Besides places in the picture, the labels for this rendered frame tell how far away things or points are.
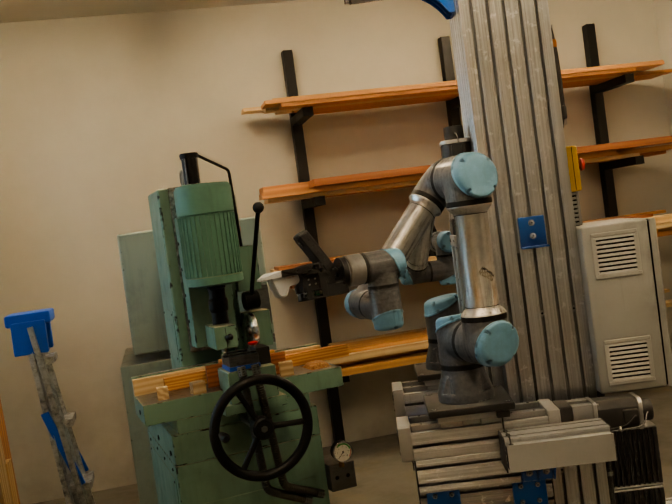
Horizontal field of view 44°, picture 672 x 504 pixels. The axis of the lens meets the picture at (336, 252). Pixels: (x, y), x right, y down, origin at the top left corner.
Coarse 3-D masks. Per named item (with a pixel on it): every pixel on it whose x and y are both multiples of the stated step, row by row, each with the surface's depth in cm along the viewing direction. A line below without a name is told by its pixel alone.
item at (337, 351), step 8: (344, 344) 268; (304, 352) 263; (312, 352) 264; (320, 352) 265; (328, 352) 266; (336, 352) 267; (344, 352) 268; (296, 360) 262; (304, 360) 263; (312, 360) 264; (176, 376) 249; (184, 376) 250; (192, 376) 251; (200, 376) 251; (168, 384) 248; (176, 384) 249; (184, 384) 250
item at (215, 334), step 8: (208, 328) 257; (216, 328) 249; (224, 328) 250; (232, 328) 251; (208, 336) 258; (216, 336) 249; (224, 336) 250; (208, 344) 260; (216, 344) 249; (224, 344) 250; (232, 344) 251
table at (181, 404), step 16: (304, 368) 256; (336, 368) 251; (304, 384) 247; (320, 384) 249; (336, 384) 250; (144, 400) 238; (176, 400) 233; (192, 400) 235; (208, 400) 237; (256, 400) 232; (272, 400) 233; (144, 416) 230; (160, 416) 232; (176, 416) 233; (192, 416) 235
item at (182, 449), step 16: (272, 416) 243; (288, 416) 245; (160, 432) 255; (176, 432) 236; (192, 432) 235; (208, 432) 236; (240, 432) 240; (288, 432) 245; (176, 448) 233; (192, 448) 235; (208, 448) 236; (224, 448) 238; (240, 448) 240; (176, 464) 233
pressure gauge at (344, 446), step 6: (336, 444) 243; (342, 444) 244; (348, 444) 245; (330, 450) 245; (336, 450) 243; (342, 450) 244; (348, 450) 245; (336, 456) 243; (342, 456) 244; (348, 456) 245; (342, 462) 244
